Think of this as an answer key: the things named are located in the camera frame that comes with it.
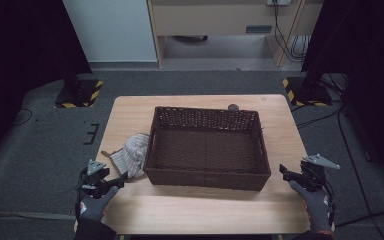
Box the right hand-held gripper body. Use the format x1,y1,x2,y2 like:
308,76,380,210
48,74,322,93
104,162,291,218
299,153,341,193

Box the black floor cable loop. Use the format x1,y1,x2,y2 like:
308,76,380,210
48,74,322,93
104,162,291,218
12,107,34,128

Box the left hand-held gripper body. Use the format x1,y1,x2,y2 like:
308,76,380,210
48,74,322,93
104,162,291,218
78,159,113,200

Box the white striped towel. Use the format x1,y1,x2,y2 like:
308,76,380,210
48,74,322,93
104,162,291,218
100,133,150,179

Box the long black floor cable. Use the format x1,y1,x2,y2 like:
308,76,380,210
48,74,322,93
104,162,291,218
337,106,384,240

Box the striped black stand base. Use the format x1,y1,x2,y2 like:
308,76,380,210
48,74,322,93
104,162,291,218
282,76,333,108
54,78,104,109

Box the brown woven basket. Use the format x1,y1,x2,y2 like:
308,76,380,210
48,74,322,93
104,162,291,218
143,105,272,192

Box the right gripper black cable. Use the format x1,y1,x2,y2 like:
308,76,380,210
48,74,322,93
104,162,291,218
325,184,337,229

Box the hanging black cables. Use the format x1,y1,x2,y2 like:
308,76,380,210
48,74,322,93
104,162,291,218
272,1,312,64

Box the black curtain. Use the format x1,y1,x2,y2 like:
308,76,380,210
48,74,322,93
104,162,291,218
0,0,93,168
301,0,384,189

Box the person's left hand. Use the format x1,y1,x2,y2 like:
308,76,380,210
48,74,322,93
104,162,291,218
76,185,120,223

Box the white panel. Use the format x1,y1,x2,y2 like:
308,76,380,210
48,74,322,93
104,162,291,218
62,0,158,63

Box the short black floor cable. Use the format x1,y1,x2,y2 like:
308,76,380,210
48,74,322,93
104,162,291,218
295,105,344,130

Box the person's right hand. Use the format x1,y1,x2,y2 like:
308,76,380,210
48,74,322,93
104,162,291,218
288,179,335,235

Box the beige wooden desk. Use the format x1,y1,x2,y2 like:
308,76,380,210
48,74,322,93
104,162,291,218
146,0,325,69

